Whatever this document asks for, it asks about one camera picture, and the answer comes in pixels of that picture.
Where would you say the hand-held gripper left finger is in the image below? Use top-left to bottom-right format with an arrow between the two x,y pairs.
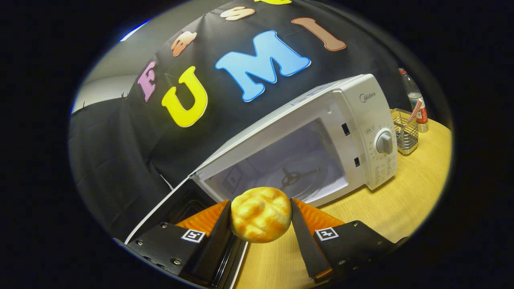
125,200 -> 233,287

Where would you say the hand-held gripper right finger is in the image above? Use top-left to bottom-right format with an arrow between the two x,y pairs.
290,197 -> 398,283

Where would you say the round golden bread bun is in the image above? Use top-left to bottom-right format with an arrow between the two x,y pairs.
230,187 -> 292,244

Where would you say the white microwave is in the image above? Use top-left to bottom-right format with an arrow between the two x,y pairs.
124,73 -> 399,289

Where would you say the black backdrop cloth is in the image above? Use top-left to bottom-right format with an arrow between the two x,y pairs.
68,0 -> 406,241

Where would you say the red striped straw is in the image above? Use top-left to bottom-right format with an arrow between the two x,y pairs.
408,100 -> 423,123

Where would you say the clear bottle with red label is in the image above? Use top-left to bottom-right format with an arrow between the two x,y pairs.
398,68 -> 429,133

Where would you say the metal wire basket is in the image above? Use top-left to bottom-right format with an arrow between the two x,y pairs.
390,108 -> 419,156

